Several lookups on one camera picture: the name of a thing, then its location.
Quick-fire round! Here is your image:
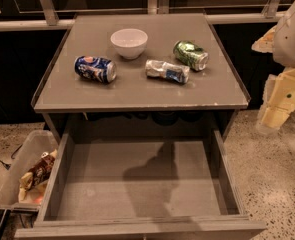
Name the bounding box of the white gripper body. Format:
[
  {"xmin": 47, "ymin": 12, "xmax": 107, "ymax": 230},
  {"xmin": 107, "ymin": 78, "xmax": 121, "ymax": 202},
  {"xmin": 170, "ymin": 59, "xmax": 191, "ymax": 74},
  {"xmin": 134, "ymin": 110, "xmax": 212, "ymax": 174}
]
[{"xmin": 263, "ymin": 67, "xmax": 295, "ymax": 115}]

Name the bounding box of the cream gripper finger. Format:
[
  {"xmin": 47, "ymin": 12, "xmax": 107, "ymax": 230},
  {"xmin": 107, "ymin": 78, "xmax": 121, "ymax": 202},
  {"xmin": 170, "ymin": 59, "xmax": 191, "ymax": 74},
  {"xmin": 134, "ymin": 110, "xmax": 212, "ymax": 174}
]
[
  {"xmin": 256, "ymin": 105, "xmax": 289, "ymax": 135},
  {"xmin": 251, "ymin": 26, "xmax": 276, "ymax": 53}
]

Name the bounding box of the silver blue redbull can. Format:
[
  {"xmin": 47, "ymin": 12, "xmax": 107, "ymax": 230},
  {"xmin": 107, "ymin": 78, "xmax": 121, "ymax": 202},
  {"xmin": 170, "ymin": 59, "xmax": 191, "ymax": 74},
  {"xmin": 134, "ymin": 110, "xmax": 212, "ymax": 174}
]
[{"xmin": 145, "ymin": 60, "xmax": 190, "ymax": 84}]

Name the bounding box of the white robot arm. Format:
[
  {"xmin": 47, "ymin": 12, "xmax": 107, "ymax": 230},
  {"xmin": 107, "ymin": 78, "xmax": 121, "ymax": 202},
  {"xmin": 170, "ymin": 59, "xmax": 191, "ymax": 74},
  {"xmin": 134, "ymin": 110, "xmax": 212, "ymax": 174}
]
[{"xmin": 251, "ymin": 1, "xmax": 295, "ymax": 134}]

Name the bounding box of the green soda can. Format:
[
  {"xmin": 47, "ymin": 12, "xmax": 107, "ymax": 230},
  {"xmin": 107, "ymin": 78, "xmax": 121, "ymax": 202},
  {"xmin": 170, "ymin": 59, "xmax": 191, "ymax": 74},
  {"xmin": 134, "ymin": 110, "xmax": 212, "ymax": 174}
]
[{"xmin": 173, "ymin": 40, "xmax": 209, "ymax": 71}]

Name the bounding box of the blue pepsi can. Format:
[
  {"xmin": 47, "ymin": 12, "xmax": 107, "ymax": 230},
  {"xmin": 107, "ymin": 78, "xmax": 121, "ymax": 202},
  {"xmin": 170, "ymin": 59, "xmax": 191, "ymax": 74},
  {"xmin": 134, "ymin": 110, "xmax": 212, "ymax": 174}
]
[{"xmin": 74, "ymin": 56, "xmax": 116, "ymax": 84}]

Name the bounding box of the open grey top drawer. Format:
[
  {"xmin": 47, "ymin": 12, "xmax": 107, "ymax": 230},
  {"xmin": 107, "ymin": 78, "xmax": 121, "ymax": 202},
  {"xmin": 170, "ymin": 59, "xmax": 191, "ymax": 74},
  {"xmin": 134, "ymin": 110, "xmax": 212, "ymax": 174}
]
[{"xmin": 15, "ymin": 131, "xmax": 265, "ymax": 240}]

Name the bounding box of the metal railing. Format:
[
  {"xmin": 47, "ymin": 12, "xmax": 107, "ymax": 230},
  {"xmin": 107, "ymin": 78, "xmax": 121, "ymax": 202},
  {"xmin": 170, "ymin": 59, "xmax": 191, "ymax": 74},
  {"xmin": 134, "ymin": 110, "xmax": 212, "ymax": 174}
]
[{"xmin": 0, "ymin": 0, "xmax": 294, "ymax": 31}]

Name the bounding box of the grey cabinet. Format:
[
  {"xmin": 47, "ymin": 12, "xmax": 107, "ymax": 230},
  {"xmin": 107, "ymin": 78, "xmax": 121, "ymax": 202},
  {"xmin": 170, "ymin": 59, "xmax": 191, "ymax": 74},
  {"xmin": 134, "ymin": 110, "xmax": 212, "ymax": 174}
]
[{"xmin": 32, "ymin": 13, "xmax": 250, "ymax": 137}]

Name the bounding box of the white ceramic bowl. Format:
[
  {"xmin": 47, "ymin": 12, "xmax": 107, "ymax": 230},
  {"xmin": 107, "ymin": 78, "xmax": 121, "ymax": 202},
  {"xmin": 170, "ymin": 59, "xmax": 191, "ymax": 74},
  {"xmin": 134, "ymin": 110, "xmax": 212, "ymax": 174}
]
[{"xmin": 110, "ymin": 28, "xmax": 148, "ymax": 59}]

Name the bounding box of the clear plastic bin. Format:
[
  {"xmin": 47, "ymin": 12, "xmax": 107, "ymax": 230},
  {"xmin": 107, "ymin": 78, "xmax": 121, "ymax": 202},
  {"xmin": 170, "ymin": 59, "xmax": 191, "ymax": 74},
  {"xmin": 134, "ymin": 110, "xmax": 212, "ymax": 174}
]
[{"xmin": 0, "ymin": 130, "xmax": 58, "ymax": 212}]

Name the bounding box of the brown snack bag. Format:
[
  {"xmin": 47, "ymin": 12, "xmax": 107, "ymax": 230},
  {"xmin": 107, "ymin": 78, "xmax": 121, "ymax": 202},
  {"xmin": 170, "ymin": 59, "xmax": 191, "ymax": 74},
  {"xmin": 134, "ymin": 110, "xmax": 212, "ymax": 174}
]
[{"xmin": 18, "ymin": 150, "xmax": 57, "ymax": 201}]

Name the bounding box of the black cable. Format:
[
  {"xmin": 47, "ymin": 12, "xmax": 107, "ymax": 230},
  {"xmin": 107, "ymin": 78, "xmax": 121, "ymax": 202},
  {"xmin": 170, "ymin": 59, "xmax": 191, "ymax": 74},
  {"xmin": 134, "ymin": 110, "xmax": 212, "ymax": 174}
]
[{"xmin": 0, "ymin": 144, "xmax": 23, "ymax": 171}]

